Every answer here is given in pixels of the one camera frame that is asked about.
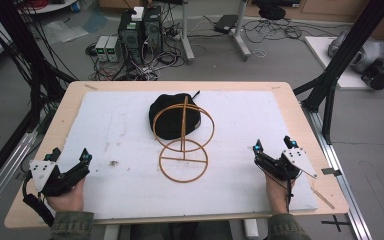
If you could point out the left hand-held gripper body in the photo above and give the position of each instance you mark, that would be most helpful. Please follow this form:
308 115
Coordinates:
43 173

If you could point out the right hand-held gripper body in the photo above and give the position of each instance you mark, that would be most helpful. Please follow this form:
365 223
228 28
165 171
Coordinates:
296 160

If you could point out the black cap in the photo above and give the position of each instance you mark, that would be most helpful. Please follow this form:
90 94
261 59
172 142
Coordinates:
168 120

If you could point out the person's left hand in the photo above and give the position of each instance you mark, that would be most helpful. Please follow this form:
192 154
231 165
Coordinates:
68 201

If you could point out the person's right hand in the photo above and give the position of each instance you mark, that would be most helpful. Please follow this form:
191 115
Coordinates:
277 196

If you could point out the black tape strip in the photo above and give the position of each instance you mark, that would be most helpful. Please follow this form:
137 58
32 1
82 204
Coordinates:
330 172

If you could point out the white foam mat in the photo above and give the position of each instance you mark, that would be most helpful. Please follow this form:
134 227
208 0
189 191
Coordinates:
120 133

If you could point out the thin wooden stick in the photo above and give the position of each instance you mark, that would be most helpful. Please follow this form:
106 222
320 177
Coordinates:
322 198

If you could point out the black tape cross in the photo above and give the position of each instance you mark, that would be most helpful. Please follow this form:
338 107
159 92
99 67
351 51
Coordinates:
336 222

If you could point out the white floor platform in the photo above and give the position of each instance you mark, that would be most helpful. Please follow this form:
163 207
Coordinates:
320 50

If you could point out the grey power supply unit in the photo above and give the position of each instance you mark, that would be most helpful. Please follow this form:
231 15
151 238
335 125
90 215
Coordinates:
112 48
101 48

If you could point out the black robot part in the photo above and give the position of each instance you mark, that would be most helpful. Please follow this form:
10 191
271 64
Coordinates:
380 75

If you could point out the grey robot shell part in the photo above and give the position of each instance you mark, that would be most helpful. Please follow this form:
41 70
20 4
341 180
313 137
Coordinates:
366 53

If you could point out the clear plastic sheet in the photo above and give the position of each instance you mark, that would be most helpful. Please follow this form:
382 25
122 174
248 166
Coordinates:
65 31

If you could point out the black computer tower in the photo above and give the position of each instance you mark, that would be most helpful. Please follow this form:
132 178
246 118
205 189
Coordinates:
130 36
152 30

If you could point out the flat black box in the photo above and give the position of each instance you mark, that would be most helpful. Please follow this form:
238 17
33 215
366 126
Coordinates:
226 24

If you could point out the black round stool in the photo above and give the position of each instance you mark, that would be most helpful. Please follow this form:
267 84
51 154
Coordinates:
272 12

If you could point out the white round table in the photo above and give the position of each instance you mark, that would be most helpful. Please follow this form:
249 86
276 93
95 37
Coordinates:
50 6

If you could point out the aluminium rail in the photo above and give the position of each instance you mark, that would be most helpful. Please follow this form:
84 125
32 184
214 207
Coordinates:
333 156
3 166

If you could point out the black metal frame stand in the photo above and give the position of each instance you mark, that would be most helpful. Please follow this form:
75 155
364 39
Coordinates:
343 56
23 50

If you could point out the white table frame legs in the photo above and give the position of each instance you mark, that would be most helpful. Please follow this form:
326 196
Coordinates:
188 40

